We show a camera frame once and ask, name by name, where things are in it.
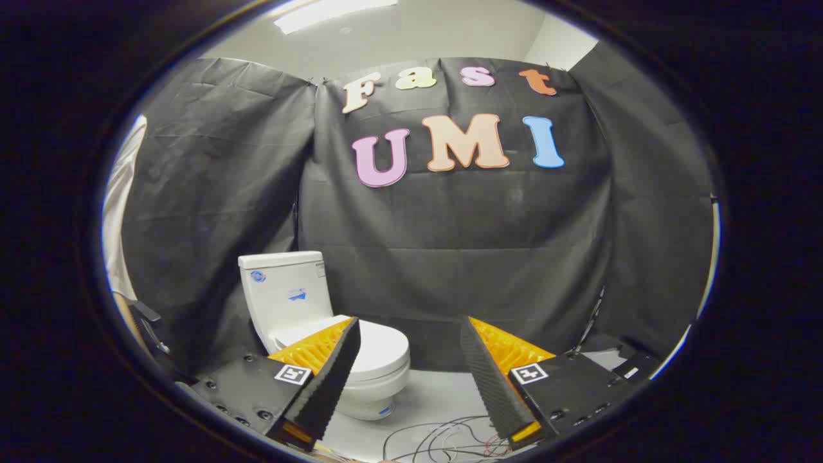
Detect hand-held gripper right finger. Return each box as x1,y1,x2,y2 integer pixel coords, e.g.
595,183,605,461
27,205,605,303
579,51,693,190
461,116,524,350
460,315,644,451

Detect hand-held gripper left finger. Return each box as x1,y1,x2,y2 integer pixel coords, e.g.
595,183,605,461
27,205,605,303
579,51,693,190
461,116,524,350
186,316,362,452

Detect white toilet lid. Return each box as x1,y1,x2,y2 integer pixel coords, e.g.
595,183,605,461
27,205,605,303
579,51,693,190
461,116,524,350
270,315,411,381

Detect white toilet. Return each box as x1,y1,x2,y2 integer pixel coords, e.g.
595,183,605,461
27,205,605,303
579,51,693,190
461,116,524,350
238,251,412,422

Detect black backdrop cloth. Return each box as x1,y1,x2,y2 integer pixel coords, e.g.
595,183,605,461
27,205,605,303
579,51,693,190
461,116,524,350
119,42,716,380

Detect black device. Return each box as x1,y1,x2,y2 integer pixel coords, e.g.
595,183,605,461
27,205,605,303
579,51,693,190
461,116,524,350
129,301,176,364

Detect tangle of floor cables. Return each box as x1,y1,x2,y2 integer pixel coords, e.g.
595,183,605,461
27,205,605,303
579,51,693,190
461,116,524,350
383,415,515,462

